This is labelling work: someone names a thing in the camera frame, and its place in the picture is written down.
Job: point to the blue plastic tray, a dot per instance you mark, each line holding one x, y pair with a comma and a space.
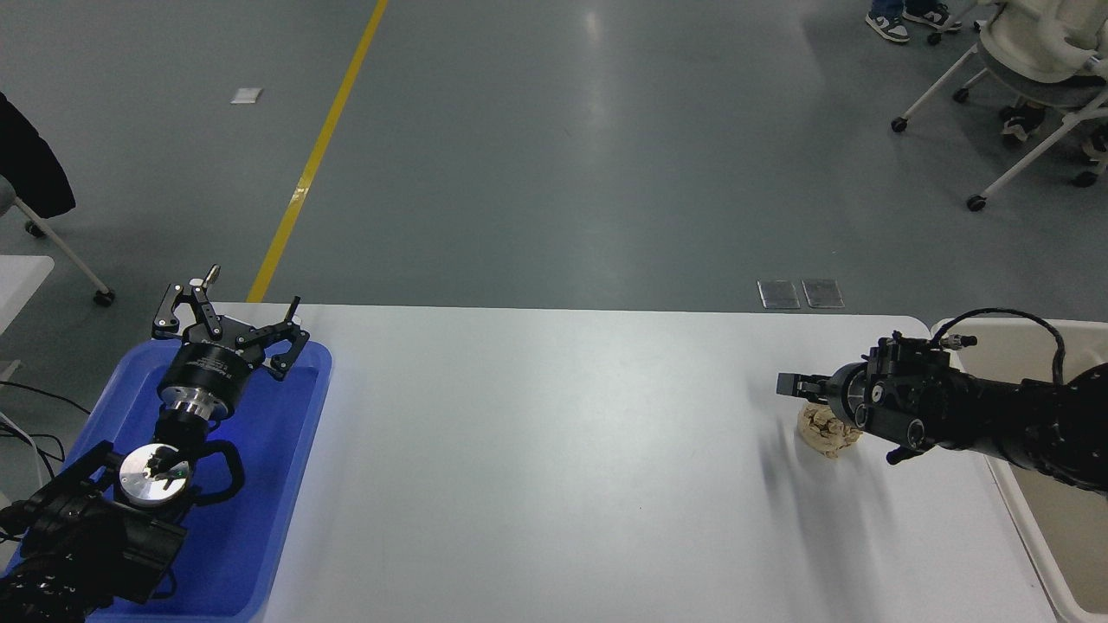
260, 484

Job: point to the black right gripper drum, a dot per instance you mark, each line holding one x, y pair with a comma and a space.
847, 394

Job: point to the tan paper ball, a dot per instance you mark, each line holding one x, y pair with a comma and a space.
822, 438

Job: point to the grey wheeled chair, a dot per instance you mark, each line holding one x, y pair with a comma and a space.
65, 255

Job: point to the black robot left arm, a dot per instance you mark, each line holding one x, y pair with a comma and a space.
86, 536

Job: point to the large pale bin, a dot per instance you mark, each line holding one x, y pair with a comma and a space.
1065, 536

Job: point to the white wheeled office chair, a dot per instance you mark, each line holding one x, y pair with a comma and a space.
1034, 48

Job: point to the small white table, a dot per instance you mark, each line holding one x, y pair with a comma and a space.
19, 281

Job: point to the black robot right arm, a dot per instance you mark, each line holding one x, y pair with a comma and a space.
995, 415

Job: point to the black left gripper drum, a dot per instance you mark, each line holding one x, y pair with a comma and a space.
208, 370

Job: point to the metal floor plate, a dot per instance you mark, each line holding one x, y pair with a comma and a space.
778, 294
822, 293

